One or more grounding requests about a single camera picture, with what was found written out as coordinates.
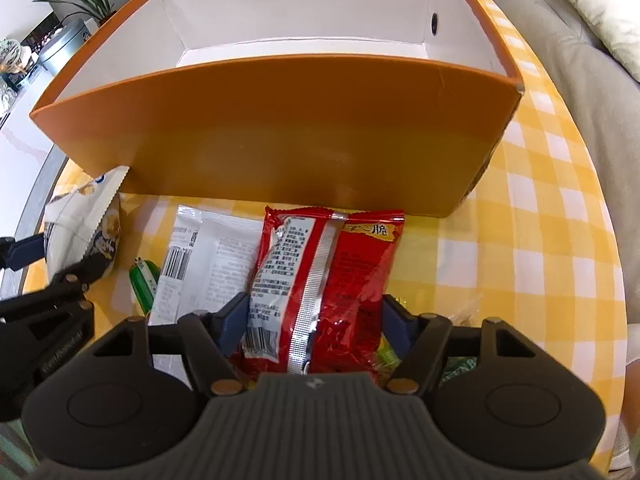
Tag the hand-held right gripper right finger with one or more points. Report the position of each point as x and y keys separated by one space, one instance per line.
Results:
x=395 y=320

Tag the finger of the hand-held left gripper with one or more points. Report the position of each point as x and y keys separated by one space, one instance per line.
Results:
x=55 y=295
x=25 y=252

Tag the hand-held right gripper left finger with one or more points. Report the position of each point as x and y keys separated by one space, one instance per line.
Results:
x=235 y=320

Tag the white puffed snack bag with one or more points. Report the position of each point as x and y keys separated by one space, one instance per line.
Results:
x=75 y=220

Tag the red snack bag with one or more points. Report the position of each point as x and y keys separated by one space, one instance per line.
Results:
x=345 y=280

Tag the white snack packet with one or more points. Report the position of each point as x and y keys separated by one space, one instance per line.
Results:
x=210 y=260

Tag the small green snack packet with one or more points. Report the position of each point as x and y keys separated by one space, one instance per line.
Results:
x=145 y=285

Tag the orange cardboard box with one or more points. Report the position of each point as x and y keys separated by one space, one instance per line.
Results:
x=300 y=150

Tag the yellow checked tablecloth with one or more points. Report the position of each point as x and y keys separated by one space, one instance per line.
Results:
x=540 y=240

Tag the round decorative fan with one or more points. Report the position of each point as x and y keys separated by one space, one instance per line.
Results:
x=10 y=55

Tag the silver trash can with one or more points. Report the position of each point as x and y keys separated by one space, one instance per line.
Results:
x=65 y=45

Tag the beige sofa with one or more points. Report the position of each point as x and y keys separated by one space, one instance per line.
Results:
x=600 y=125

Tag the beige pillow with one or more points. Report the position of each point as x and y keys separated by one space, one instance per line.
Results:
x=615 y=15

